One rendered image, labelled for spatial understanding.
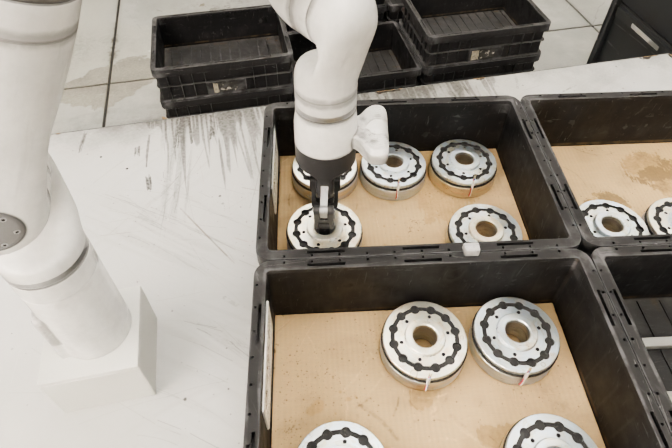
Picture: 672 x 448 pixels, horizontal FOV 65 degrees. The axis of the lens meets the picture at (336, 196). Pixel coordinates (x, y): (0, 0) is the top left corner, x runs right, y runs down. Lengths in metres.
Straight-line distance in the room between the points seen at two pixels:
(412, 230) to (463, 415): 0.27
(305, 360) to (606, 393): 0.34
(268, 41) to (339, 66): 1.31
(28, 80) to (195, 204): 0.62
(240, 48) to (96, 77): 1.07
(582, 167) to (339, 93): 0.52
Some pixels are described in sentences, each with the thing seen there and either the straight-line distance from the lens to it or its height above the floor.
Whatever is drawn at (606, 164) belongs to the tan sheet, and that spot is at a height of 0.83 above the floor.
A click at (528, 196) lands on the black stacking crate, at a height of 0.87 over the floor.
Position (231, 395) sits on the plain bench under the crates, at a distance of 0.82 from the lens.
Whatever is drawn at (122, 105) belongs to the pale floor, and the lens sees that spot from 2.51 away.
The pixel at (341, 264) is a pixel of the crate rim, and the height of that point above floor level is 0.92.
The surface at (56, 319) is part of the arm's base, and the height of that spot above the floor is 0.90.
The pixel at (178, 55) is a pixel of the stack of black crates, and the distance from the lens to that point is 1.82.
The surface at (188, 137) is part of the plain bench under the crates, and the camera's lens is 1.17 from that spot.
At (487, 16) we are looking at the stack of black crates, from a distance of 2.03.
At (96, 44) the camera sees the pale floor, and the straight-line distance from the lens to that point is 2.97.
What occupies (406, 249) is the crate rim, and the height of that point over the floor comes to 0.93.
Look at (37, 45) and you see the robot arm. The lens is 0.44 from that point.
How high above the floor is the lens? 1.45
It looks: 48 degrees down
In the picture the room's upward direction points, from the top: straight up
